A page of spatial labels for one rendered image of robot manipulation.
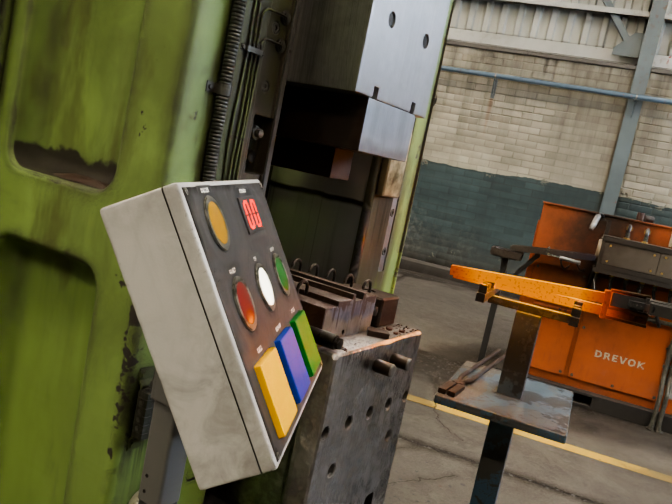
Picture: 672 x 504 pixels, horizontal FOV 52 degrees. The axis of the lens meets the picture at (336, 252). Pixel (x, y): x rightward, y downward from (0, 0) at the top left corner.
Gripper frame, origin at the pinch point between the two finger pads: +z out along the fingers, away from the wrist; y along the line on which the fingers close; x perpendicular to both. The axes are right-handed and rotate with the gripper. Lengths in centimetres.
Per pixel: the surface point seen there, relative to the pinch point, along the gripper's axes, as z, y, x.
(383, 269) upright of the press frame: 57, 5, -6
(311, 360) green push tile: 40, -83, -7
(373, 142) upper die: 51, -42, 23
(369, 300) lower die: 49, -30, -8
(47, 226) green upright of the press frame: 96, -71, -1
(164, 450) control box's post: 52, -95, -19
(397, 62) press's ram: 50, -40, 38
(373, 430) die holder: 44, -29, -35
